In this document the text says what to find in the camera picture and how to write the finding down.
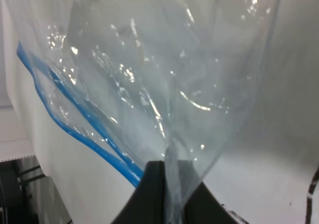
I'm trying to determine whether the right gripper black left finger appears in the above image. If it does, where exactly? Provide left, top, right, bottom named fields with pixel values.
left=113, top=161, right=165, bottom=224

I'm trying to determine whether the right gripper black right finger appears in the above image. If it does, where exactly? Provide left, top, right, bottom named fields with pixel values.
left=177, top=160, right=249, bottom=224

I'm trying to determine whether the clear zip bag blue zipper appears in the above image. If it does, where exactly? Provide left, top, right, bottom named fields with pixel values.
left=4, top=0, right=280, bottom=224

